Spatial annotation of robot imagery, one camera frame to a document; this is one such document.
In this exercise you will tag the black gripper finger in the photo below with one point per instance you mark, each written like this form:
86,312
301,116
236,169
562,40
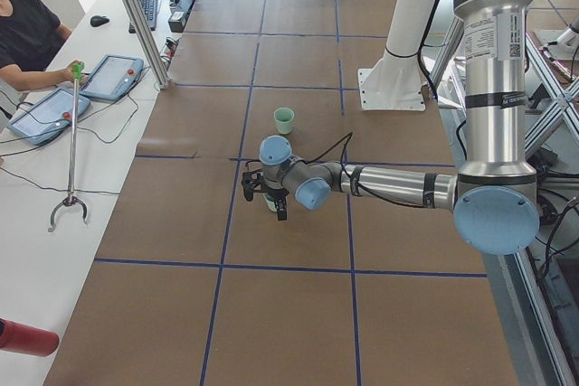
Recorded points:
281,208

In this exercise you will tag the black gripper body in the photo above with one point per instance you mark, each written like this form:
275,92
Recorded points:
274,192

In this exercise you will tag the pale green cup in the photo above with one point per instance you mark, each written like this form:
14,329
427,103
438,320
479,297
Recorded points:
270,203
284,119

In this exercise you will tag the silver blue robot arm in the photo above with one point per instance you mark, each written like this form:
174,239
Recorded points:
493,196

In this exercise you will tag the brown paper table cover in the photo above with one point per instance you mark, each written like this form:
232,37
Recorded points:
193,285

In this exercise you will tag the blue teach pendant far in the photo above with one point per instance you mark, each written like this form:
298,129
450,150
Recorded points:
112,78

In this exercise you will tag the blue teach pendant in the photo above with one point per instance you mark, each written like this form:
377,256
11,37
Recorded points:
112,78
45,120

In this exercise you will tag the black keyboard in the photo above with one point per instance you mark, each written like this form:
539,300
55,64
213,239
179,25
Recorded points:
150,10

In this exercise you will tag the blue teach pendant near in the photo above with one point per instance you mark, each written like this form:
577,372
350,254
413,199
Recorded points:
45,120

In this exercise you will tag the black computer mouse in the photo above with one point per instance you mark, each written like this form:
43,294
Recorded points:
98,20

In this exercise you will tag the person in black shirt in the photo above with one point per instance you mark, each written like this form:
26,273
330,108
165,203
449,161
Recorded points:
31,36

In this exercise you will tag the red bottle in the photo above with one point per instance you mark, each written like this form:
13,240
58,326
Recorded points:
20,338

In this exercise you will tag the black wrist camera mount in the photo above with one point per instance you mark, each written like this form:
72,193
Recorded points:
251,184

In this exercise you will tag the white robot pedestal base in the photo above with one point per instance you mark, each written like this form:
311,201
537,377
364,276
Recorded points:
394,83

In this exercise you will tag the grey aluminium frame post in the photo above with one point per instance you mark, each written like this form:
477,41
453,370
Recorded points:
147,42

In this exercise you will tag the green handled reacher grabber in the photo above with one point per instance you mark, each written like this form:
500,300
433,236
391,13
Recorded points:
70,199

